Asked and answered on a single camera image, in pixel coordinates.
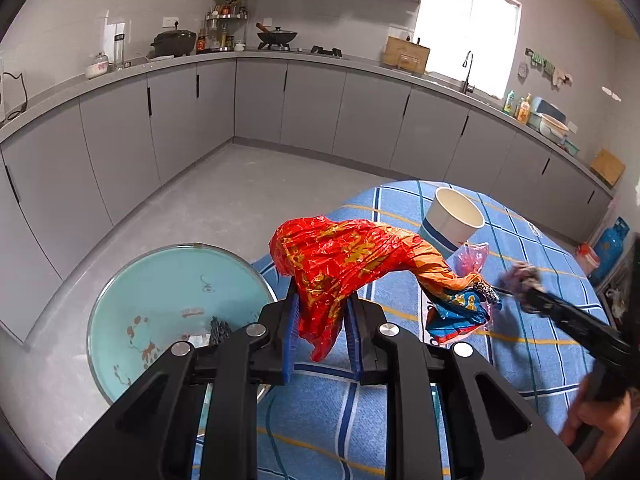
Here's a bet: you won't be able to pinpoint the black wok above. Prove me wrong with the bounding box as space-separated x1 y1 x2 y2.
256 23 297 51

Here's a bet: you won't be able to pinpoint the gas stove burner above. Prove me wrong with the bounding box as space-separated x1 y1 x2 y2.
310 46 343 58

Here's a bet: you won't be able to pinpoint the spice rack with bottles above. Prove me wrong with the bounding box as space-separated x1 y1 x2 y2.
195 0 250 53

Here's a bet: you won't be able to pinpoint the pink clear plastic bag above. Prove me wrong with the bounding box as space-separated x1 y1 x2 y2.
449 243 489 276

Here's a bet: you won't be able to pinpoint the white paper cup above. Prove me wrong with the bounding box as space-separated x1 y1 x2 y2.
418 186 485 259

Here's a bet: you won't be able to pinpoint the grey lower cabinets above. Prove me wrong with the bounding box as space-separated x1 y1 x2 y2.
1 51 614 341

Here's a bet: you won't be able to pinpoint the black braided cloth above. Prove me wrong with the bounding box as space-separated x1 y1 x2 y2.
208 316 232 346

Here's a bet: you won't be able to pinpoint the yellow dish soap bottle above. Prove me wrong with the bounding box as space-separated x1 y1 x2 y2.
515 93 532 125

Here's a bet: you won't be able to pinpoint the red orange plastic bag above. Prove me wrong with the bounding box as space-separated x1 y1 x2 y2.
269 216 489 362

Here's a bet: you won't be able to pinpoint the blue orange snack wrapper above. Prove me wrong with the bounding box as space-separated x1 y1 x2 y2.
421 281 502 346

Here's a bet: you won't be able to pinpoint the white rice cooker pot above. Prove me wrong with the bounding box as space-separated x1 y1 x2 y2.
85 52 110 79

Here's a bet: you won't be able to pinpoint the green detergent bottle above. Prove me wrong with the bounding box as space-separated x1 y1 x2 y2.
502 90 515 116

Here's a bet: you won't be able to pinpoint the chrome sink faucet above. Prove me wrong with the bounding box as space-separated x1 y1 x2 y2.
460 50 475 94

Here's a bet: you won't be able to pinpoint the blue plaid tablecloth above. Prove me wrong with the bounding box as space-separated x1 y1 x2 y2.
192 179 612 480

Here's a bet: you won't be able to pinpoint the blue gas cylinder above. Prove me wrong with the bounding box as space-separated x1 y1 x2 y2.
589 217 629 287

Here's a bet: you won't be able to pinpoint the stacked plastic basins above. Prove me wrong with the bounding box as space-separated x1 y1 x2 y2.
527 96 579 157

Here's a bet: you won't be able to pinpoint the small wooden board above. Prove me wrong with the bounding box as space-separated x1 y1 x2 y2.
590 148 626 188

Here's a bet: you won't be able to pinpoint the right hand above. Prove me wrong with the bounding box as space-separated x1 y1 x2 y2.
559 374 634 479

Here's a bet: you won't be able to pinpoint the pink floor bucket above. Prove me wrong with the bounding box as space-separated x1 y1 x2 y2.
575 243 600 275

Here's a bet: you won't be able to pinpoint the black lidded pot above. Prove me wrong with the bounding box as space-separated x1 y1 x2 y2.
151 29 196 58

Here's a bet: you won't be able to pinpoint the white microwave oven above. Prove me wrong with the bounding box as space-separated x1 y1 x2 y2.
0 58 6 124

